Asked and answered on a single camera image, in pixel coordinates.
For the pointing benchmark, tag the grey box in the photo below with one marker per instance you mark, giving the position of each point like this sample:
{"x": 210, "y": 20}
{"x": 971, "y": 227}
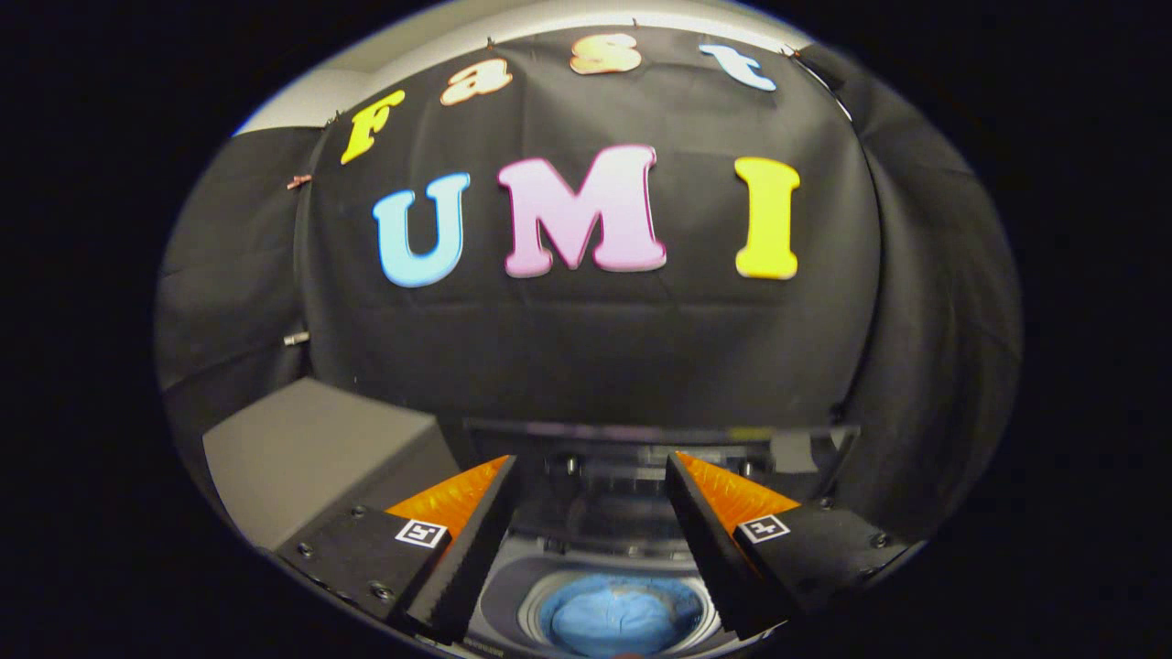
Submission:
{"x": 311, "y": 448}

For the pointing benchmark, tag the copper clothespin clip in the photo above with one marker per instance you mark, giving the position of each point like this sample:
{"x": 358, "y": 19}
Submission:
{"x": 298, "y": 181}

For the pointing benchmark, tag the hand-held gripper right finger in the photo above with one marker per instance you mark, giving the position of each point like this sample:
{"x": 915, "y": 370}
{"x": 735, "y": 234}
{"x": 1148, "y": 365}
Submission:
{"x": 705, "y": 549}

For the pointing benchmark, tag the silver clothespin clip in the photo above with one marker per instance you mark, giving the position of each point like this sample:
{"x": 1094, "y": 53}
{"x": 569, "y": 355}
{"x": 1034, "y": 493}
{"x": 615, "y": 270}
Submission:
{"x": 295, "y": 339}

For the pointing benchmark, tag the grey washing machine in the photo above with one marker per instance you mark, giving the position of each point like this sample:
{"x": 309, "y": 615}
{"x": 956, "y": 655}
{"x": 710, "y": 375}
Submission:
{"x": 504, "y": 595}

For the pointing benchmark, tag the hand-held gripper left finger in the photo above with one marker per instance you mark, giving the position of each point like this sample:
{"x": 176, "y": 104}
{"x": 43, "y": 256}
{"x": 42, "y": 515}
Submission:
{"x": 476, "y": 549}

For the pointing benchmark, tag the light blue polo shirt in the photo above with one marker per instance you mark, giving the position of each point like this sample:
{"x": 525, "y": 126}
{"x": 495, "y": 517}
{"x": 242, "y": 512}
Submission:
{"x": 613, "y": 618}

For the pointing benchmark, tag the black backdrop cloth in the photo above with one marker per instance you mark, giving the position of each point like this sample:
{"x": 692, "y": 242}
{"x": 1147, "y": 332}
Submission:
{"x": 595, "y": 348}

